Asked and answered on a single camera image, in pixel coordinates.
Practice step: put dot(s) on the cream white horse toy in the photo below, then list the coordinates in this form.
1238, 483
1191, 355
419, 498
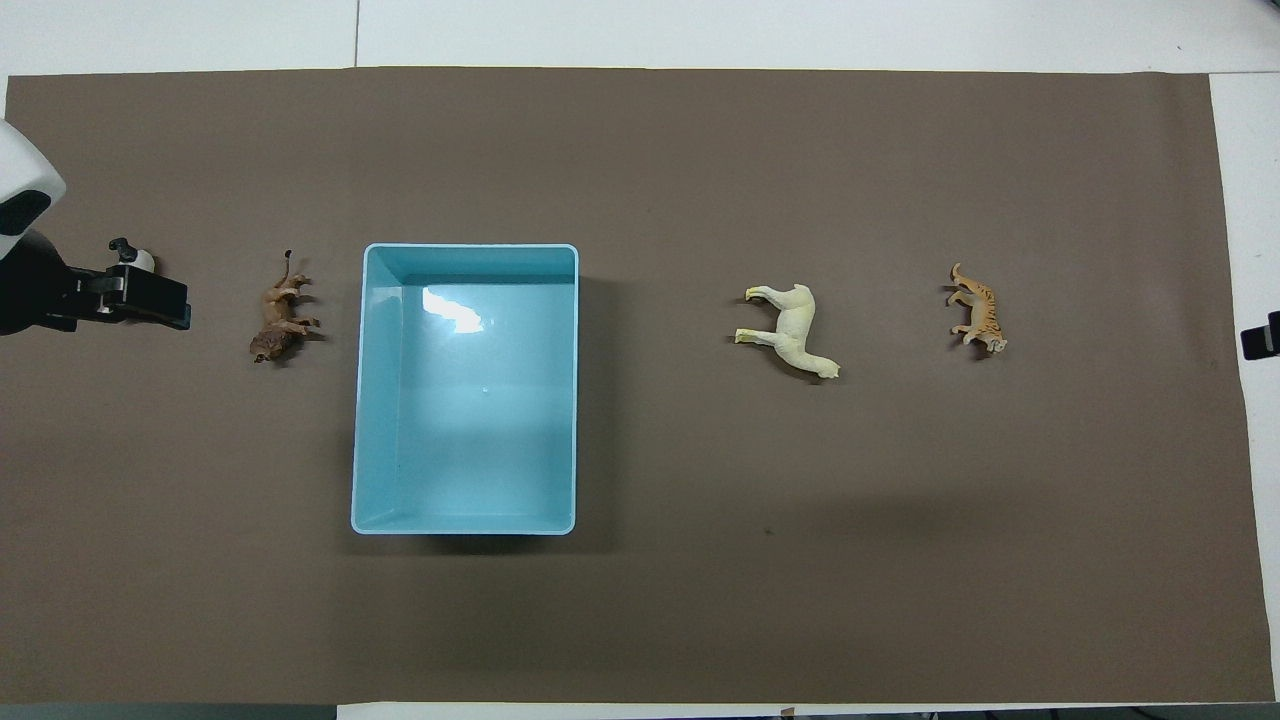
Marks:
797, 325

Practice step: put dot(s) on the light blue plastic storage box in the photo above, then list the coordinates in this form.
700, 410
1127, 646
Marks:
470, 420

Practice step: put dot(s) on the black and white panda toy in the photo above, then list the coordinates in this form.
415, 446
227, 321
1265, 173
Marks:
140, 259

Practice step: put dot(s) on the brown lion toy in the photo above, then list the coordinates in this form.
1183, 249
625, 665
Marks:
278, 318

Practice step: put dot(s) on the orange striped tiger toy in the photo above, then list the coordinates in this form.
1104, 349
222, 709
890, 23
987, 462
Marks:
980, 310

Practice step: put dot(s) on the brown paper table mat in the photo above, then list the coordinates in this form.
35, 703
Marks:
700, 600

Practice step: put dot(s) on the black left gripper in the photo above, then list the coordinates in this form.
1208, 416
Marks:
35, 285

